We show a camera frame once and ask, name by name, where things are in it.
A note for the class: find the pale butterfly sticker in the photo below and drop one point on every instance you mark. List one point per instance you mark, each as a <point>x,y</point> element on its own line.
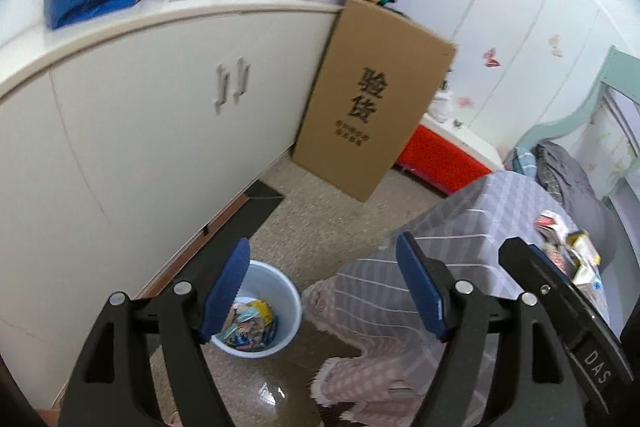
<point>555,46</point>

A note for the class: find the grey grid blanket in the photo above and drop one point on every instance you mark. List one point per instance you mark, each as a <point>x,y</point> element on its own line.
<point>400,342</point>

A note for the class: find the grey folded clothing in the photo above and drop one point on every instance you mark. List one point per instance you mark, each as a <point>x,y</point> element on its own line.
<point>575,187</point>

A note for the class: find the white floor cabinet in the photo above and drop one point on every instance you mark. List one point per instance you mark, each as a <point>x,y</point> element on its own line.
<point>140,132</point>

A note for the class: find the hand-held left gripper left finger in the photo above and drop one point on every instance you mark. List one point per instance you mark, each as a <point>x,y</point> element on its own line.
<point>225,292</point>

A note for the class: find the small pink butterfly sticker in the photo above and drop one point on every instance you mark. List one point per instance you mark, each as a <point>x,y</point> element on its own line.
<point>465,102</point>

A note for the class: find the mint and white headboard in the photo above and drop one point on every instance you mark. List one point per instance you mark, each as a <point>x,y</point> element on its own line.
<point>600,107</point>

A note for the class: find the teal patterned bedsheet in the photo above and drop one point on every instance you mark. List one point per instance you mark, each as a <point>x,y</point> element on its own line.
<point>522,159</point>

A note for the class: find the heap of colourful wrappers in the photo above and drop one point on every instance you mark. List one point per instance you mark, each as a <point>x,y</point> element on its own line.
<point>250,324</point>

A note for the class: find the brown cardboard box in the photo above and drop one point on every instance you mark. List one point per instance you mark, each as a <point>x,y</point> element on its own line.
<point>370,102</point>

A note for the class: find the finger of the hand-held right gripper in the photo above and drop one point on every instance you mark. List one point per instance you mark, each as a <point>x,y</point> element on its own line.
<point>560,292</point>

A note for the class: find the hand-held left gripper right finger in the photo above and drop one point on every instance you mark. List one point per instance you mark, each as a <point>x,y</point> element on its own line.
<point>420,292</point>

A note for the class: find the red storage box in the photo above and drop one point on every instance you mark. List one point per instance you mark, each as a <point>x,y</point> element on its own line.
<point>440,157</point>

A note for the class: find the pile of snack wrappers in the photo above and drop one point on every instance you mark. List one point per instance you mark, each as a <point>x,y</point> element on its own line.
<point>570,247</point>

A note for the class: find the light blue plastic bucket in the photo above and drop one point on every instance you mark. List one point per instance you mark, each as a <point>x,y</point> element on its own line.
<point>280,287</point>

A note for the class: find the crumpled white bag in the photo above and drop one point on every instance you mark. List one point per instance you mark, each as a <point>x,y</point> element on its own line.
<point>446,104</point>

